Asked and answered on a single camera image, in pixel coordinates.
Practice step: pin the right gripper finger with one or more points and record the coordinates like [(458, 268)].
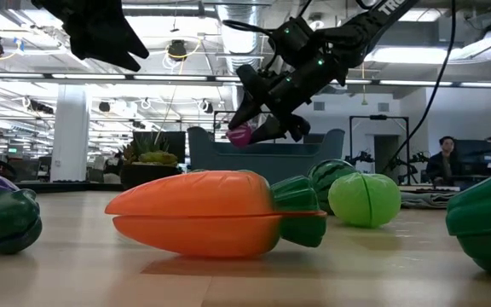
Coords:
[(284, 125), (254, 94)]

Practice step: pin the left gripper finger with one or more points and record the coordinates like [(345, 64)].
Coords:
[(122, 36), (100, 49)]

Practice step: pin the toy watermelon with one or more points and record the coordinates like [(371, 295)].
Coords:
[(326, 175)]

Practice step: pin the light green toy cabbage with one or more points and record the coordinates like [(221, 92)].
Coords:
[(365, 200)]

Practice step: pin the orange toy carrot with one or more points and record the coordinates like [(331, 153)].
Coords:
[(198, 213)]

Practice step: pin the purple toy eggplant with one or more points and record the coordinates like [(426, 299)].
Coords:
[(2, 217)]

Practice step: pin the dark green toy pepper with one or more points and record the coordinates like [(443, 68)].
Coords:
[(488, 221)]

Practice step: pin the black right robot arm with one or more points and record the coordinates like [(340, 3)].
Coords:
[(369, 25)]

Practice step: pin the teal plastic bin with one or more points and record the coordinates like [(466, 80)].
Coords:
[(279, 162)]

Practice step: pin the white pillar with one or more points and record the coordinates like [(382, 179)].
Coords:
[(70, 132)]

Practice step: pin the potted succulent plant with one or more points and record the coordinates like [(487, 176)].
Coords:
[(147, 170)]

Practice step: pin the person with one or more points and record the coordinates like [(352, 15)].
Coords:
[(443, 164)]

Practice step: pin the folded grey cloth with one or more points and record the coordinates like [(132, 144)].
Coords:
[(429, 199)]

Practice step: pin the background computer monitor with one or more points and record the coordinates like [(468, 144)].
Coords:
[(477, 158)]

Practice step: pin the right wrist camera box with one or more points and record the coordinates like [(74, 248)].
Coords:
[(292, 38)]

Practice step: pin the silver ventilation duct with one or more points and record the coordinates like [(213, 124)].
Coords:
[(239, 38)]

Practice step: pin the black aluminium table frame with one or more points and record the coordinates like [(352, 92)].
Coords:
[(66, 187)]

